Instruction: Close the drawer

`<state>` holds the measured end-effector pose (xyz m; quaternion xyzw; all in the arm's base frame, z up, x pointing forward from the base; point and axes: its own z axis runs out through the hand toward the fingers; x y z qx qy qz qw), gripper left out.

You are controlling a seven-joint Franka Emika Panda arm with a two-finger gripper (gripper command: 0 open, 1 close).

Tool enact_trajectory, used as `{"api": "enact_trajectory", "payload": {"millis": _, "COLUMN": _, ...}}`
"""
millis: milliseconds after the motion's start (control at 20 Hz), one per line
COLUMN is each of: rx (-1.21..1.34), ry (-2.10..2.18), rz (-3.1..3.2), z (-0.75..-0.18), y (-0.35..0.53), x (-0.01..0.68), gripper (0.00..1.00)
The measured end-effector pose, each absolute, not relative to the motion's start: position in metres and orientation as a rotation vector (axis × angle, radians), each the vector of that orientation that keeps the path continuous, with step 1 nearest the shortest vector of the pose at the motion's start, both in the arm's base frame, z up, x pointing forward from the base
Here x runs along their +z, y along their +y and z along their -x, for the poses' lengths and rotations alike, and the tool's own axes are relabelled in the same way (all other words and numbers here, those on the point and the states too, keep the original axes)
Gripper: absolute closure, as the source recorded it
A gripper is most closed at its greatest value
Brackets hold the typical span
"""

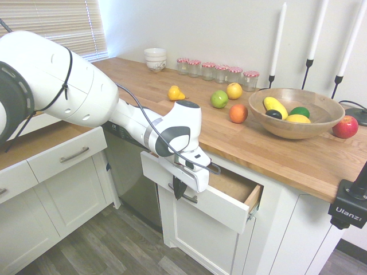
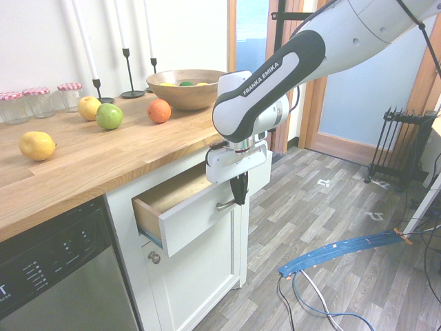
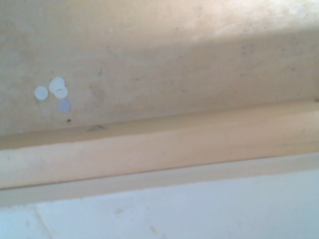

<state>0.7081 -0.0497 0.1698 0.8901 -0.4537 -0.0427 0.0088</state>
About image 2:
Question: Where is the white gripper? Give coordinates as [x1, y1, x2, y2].
[205, 140, 269, 207]

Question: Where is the white wooden drawer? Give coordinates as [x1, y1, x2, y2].
[132, 151, 274, 259]

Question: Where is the white island cabinet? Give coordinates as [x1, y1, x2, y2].
[103, 144, 251, 331]

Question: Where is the large wooden bowl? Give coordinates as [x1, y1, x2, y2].
[145, 69, 227, 112]

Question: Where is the blue tape floor strip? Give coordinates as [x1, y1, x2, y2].
[277, 229, 414, 279]

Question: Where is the orange fruit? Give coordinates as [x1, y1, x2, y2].
[147, 99, 172, 124]

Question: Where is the wooden frosted glass door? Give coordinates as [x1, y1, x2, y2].
[298, 15, 441, 163]

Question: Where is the green apple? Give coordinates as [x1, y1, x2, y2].
[95, 102, 124, 130]

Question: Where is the black candle holder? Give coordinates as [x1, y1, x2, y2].
[145, 57, 159, 94]
[119, 48, 146, 99]
[92, 78, 116, 105]

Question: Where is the black oil radiator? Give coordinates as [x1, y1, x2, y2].
[366, 106, 437, 192]

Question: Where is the yellow apple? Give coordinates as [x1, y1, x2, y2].
[77, 95, 103, 121]

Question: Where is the white taper candle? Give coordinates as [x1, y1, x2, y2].
[71, 0, 101, 81]
[142, 0, 156, 59]
[113, 0, 130, 50]

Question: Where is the glass jar checkered lid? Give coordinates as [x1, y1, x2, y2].
[57, 82, 84, 114]
[0, 91, 29, 126]
[22, 86, 55, 119]

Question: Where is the stainless steel dishwasher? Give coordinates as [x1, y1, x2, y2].
[0, 196, 141, 331]

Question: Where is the yellow pear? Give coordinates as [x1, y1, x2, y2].
[18, 131, 57, 162]

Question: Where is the silver drawer handle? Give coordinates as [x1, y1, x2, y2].
[216, 199, 239, 212]

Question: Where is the thin black floor cable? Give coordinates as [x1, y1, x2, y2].
[277, 275, 298, 331]

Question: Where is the blue floor cable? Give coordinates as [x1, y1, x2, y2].
[291, 268, 377, 331]

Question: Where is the white floor cable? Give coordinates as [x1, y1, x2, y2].
[298, 268, 342, 331]

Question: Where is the wooden doorway frame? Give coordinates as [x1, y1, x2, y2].
[226, 0, 294, 154]

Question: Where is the black metal frame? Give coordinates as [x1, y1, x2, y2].
[273, 0, 320, 70]

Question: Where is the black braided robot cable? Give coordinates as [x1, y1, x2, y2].
[205, 0, 441, 163]

